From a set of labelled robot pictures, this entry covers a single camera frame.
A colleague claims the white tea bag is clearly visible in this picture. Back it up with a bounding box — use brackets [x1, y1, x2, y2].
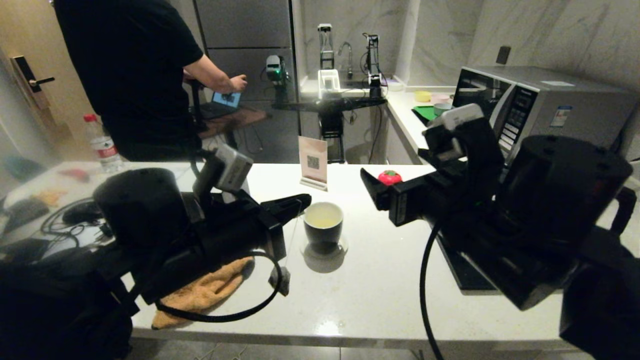
[269, 200, 303, 297]

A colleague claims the water bottle red cap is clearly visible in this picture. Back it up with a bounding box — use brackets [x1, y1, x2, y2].
[82, 114, 124, 173]

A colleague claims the black electric kettle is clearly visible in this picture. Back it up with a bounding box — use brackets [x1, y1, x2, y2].
[607, 186, 638, 238]

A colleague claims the QR code sign stand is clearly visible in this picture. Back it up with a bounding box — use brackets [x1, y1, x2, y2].
[298, 136, 329, 192]

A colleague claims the black mug white inside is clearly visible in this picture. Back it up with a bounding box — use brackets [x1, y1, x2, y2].
[303, 201, 345, 255]

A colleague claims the black background robot stand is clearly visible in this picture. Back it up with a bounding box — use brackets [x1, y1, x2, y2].
[272, 23, 388, 165]

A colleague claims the orange microfiber cloth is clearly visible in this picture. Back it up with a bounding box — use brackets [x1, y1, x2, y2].
[151, 257, 256, 331]

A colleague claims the black serving tray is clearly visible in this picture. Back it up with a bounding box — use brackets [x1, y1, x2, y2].
[437, 235, 501, 292]

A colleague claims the wooden side table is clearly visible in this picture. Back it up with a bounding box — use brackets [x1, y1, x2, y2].
[200, 107, 268, 151]

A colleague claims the white basket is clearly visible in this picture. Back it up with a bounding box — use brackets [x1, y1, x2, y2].
[318, 69, 342, 95]

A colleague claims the metal faucet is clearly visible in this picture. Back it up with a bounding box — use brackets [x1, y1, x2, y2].
[337, 42, 354, 80]

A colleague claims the laptop with blue screen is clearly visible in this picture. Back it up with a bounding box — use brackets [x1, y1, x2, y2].
[210, 91, 242, 112]

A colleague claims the black computer mouse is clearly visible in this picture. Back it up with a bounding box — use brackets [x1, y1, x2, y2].
[62, 201, 103, 226]

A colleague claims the silver microwave oven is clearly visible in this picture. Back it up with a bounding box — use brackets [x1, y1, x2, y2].
[452, 66, 638, 166]

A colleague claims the grey refrigerator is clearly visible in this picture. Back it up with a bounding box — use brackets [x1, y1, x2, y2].
[195, 0, 301, 163]

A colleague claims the person in black shirt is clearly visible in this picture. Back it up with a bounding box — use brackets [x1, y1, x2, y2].
[54, 0, 248, 162]

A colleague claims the orange toy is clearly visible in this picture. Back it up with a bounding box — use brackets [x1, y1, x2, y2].
[40, 190, 68, 207]

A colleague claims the dark grey object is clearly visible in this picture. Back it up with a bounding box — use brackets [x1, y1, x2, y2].
[4, 199, 40, 232]

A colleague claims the teal object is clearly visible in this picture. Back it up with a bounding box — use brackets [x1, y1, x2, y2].
[6, 157, 46, 182]

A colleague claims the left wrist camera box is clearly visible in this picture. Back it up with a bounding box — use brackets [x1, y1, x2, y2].
[192, 144, 254, 196]

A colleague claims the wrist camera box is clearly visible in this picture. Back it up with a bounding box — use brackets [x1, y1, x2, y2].
[192, 144, 254, 196]
[422, 103, 486, 161]

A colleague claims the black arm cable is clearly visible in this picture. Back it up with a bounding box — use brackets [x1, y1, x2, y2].
[155, 250, 283, 323]
[419, 220, 447, 360]

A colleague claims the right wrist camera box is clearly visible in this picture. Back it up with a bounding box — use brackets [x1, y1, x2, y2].
[422, 103, 486, 161]

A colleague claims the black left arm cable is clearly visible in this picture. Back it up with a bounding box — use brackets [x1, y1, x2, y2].
[155, 250, 283, 323]

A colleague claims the black mouse cable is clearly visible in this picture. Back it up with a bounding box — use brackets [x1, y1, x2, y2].
[41, 196, 113, 248]

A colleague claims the black door lock handle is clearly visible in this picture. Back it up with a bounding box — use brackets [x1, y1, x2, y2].
[12, 56, 56, 112]

